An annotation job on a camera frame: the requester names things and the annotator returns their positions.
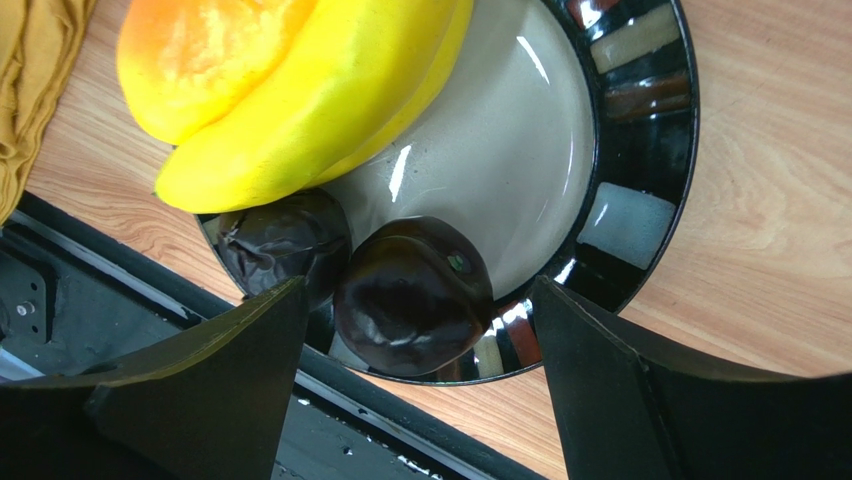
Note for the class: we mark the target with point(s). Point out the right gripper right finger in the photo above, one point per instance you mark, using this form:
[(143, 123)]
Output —
[(632, 404)]

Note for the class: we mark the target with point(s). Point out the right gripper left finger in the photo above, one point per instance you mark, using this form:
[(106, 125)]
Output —
[(207, 403)]

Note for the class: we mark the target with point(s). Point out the black round plate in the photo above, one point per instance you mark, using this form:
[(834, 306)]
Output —
[(563, 145)]

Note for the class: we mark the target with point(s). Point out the yellow orange mango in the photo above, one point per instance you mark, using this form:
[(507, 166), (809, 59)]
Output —
[(183, 65)]

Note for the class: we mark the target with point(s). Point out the yellow banana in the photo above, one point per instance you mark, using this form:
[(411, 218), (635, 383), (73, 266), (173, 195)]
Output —
[(358, 75)]

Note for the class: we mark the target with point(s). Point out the yellow cloth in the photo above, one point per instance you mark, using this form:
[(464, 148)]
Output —
[(40, 42)]

